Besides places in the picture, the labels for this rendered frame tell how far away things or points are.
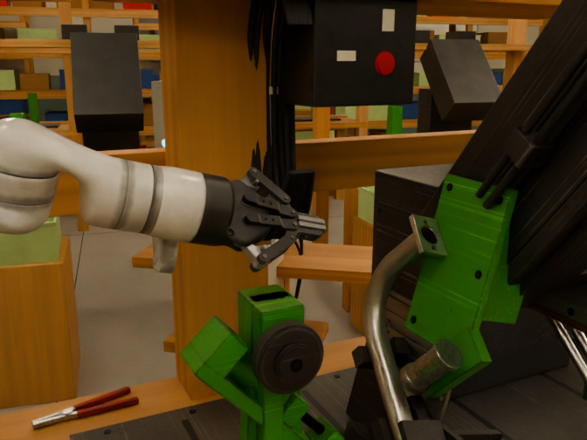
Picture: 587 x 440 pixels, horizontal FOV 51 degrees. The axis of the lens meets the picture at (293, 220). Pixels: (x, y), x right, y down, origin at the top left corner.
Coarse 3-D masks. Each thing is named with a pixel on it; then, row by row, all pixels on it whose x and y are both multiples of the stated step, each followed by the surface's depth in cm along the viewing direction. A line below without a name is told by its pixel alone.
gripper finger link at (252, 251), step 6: (240, 246) 65; (246, 246) 65; (252, 246) 65; (258, 246) 65; (264, 246) 65; (246, 252) 65; (252, 252) 65; (258, 252) 65; (252, 258) 65; (252, 264) 65; (258, 264) 64
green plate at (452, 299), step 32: (448, 192) 78; (512, 192) 69; (448, 224) 77; (480, 224) 72; (448, 256) 76; (480, 256) 72; (416, 288) 81; (448, 288) 76; (480, 288) 71; (512, 288) 74; (416, 320) 80; (448, 320) 75; (480, 320) 71; (512, 320) 76
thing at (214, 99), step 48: (192, 0) 86; (240, 0) 89; (192, 48) 87; (240, 48) 90; (192, 96) 89; (240, 96) 92; (192, 144) 91; (240, 144) 94; (192, 288) 96; (240, 288) 99; (192, 336) 97; (192, 384) 99
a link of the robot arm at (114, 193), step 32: (0, 128) 53; (32, 128) 54; (0, 160) 53; (32, 160) 53; (64, 160) 55; (96, 160) 57; (96, 192) 57; (128, 192) 58; (96, 224) 59; (128, 224) 60
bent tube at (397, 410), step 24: (408, 240) 78; (432, 240) 78; (384, 264) 82; (408, 264) 80; (384, 288) 83; (384, 312) 84; (384, 336) 82; (384, 360) 80; (384, 384) 78; (384, 408) 78; (408, 408) 76
